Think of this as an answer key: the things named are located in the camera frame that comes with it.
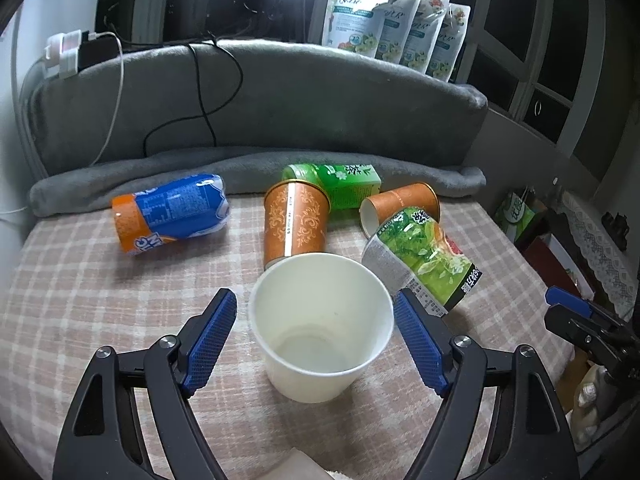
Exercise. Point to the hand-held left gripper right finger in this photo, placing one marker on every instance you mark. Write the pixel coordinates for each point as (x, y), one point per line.
(417, 342)

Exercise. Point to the orange and blue soda can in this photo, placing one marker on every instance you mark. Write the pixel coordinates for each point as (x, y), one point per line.
(170, 212)

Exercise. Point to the white lace cloth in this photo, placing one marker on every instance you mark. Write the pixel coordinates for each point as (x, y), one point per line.
(600, 245)

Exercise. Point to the green tea carton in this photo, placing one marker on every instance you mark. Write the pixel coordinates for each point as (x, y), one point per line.
(345, 182)

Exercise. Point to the orange patterned paper cup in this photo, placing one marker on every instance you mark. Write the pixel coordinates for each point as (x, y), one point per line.
(296, 225)
(400, 202)

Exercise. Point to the white framed window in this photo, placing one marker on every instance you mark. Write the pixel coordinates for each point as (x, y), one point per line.
(545, 50)
(210, 5)

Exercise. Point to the black power adapter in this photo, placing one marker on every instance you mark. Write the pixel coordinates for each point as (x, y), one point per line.
(97, 50)

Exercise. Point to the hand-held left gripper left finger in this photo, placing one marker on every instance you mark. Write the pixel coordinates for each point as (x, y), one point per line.
(210, 340)

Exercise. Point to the white floral refill pouch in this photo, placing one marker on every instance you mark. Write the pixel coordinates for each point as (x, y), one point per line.
(400, 25)
(450, 50)
(425, 40)
(352, 10)

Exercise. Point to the green tissue box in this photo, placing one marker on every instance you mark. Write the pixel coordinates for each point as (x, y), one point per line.
(515, 212)

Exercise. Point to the cream coloured object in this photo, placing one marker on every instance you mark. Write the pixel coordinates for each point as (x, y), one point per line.
(587, 400)

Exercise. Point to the grey fleece blanket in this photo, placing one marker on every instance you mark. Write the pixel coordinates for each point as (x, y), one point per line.
(310, 105)

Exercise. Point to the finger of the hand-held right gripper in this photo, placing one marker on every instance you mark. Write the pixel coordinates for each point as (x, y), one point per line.
(567, 327)
(562, 295)

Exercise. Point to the white power strip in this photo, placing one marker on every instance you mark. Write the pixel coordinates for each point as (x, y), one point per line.
(62, 52)

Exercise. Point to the dark red box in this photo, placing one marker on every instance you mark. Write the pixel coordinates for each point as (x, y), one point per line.
(555, 262)

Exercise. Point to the beige cloth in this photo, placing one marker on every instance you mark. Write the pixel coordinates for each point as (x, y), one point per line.
(295, 467)

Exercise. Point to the green fruit juice carton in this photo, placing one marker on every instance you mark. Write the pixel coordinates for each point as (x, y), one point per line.
(415, 255)

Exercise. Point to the white paper cup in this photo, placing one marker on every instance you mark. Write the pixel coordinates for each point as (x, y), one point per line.
(320, 325)

